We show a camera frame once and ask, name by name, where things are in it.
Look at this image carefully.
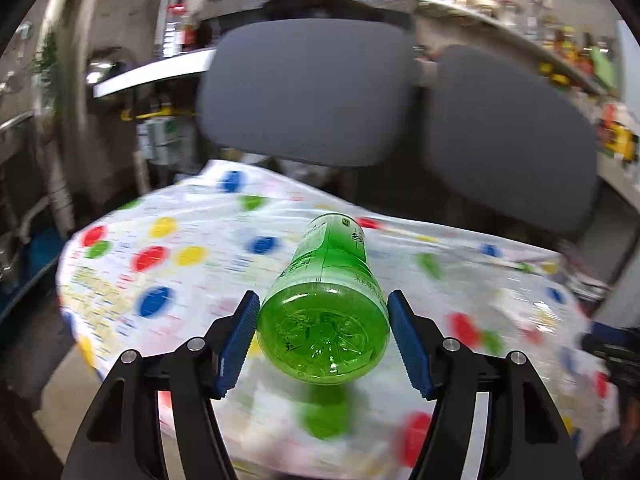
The yellow label bottle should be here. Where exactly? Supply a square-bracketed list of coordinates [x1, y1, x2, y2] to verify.
[602, 121, 640, 162]

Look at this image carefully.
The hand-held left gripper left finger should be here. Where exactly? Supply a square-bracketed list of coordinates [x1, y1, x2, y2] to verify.
[60, 290, 261, 480]

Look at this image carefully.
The white countertop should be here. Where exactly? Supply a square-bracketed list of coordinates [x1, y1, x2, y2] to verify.
[92, 47, 219, 99]

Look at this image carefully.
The green plastic bottle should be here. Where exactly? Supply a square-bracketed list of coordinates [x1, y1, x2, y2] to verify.
[255, 212, 391, 386]

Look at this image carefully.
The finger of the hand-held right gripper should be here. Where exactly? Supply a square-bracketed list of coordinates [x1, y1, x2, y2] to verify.
[580, 322, 640, 387]

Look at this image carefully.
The polka dot tablecloth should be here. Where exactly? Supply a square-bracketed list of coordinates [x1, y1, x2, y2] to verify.
[55, 160, 622, 480]

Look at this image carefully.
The blue crate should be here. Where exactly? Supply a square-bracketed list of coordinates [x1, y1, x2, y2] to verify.
[0, 227, 68, 313]

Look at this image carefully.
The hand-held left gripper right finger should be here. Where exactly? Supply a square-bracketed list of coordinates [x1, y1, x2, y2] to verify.
[387, 290, 586, 480]

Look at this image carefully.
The green plant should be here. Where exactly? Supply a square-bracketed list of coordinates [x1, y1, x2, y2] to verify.
[32, 29, 62, 83]

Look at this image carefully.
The white wall shelf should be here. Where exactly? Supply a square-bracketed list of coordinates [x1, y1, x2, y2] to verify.
[412, 0, 609, 97]

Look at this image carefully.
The red cap clear bottle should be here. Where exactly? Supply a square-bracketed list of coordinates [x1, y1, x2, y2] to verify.
[162, 4, 199, 54]

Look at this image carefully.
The grey stone counter shelf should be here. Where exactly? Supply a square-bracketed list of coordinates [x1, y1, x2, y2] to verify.
[596, 157, 640, 213]

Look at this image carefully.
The grey office chair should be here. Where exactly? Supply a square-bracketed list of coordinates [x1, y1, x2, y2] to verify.
[424, 44, 602, 239]
[197, 18, 419, 167]

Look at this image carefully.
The row of jars and bottles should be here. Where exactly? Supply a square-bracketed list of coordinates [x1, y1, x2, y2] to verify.
[419, 0, 617, 86]

